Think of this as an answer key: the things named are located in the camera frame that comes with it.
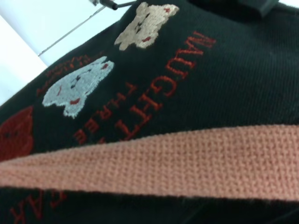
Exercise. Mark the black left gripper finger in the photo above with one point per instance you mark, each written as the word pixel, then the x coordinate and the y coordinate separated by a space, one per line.
pixel 264 7

